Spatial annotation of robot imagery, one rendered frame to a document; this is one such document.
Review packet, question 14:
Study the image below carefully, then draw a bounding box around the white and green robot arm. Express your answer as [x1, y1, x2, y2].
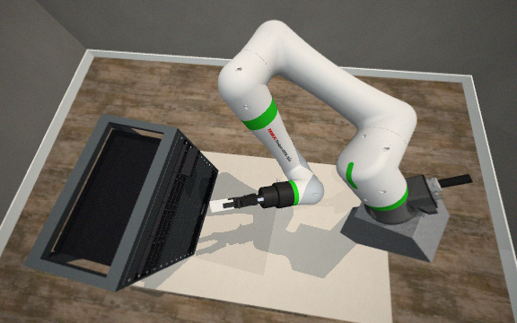
[217, 21, 473, 225]

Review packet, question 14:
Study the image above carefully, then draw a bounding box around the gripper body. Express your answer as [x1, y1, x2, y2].
[257, 186, 278, 208]

